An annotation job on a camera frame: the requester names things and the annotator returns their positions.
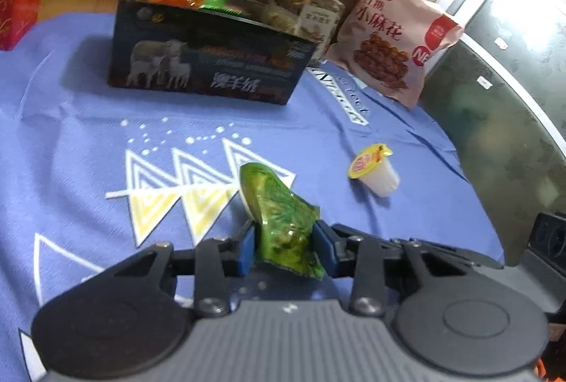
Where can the black sheep-print box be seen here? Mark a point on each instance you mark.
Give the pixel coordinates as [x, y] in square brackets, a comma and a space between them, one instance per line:
[199, 54]

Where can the green pickled vegetable packet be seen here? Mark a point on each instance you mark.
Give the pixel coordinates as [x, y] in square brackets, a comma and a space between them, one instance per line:
[283, 218]

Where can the blue printed tablecloth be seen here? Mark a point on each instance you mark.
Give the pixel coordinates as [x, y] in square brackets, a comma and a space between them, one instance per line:
[132, 134]

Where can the clear nut jar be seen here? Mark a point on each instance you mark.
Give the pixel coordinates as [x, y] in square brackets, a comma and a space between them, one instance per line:
[318, 10]

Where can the large pink snack bag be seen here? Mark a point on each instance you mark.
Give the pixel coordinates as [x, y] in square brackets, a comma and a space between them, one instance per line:
[389, 37]

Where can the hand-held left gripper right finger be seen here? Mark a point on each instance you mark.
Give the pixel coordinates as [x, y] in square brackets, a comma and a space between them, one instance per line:
[321, 247]

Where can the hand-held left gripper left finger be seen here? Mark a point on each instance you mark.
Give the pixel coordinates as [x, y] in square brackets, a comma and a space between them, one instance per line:
[245, 251]

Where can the jelly cup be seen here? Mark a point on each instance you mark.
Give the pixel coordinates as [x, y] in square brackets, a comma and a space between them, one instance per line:
[380, 174]

